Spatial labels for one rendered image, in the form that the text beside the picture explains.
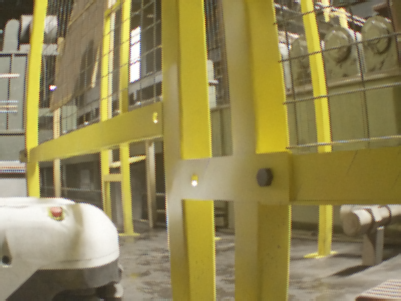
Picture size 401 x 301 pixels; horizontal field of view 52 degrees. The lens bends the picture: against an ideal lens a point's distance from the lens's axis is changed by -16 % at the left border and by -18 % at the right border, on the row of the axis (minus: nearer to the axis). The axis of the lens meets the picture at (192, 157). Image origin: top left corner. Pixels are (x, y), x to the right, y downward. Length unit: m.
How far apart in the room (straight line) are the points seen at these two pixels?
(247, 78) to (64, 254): 0.53
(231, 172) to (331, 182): 0.15
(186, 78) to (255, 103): 0.17
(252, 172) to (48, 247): 0.50
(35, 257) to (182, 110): 0.42
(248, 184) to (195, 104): 0.19
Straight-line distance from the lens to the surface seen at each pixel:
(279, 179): 0.49
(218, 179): 0.57
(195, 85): 0.68
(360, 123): 2.58
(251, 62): 0.54
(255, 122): 0.53
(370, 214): 1.83
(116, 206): 4.31
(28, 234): 0.89
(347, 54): 2.73
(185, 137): 0.66
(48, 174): 8.86
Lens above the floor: 0.42
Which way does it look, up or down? 2 degrees up
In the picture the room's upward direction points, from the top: 2 degrees counter-clockwise
